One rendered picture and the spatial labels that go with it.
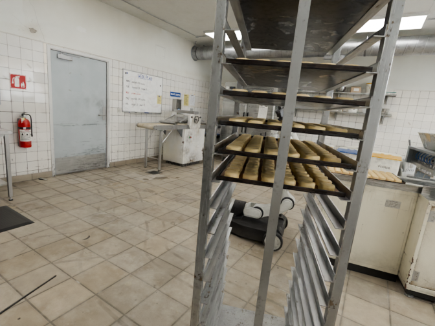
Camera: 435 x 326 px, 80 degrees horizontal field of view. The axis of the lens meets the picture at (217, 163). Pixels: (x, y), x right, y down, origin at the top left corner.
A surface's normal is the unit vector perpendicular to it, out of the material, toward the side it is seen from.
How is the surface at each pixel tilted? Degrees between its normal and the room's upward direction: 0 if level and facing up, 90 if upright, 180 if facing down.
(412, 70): 90
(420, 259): 90
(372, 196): 90
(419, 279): 90
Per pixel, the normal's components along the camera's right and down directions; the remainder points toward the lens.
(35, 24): 0.85, 0.18
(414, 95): -0.52, 0.13
